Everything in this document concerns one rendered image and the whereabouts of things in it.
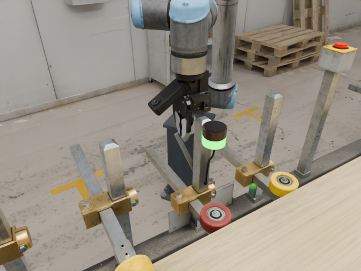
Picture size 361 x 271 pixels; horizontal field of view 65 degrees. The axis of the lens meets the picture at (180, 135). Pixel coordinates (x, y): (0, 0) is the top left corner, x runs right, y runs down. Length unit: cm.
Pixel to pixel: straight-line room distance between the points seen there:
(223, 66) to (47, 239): 146
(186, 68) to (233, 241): 42
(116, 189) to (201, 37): 40
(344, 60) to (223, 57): 62
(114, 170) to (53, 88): 284
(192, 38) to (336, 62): 51
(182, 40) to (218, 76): 86
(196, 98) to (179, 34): 17
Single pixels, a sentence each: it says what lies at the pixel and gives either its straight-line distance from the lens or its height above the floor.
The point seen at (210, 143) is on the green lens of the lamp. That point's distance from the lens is 68.
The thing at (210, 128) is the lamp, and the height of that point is 111.
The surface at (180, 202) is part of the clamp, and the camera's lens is 83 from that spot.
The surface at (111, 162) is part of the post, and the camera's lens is 64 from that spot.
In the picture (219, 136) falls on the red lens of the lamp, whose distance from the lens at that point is 67.
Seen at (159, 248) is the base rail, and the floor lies 70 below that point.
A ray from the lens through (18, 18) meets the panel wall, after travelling 321.
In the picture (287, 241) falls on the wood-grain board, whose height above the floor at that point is 90.
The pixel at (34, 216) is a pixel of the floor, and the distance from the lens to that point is 217.
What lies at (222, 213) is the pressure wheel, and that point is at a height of 90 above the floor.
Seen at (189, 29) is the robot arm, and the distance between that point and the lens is 67.
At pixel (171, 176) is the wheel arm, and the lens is 92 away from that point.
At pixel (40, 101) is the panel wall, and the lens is 345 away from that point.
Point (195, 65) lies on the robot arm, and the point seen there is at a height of 124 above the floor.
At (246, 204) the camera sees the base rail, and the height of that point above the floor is 70.
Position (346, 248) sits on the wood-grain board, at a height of 90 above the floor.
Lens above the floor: 147
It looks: 33 degrees down
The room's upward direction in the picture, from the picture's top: straight up
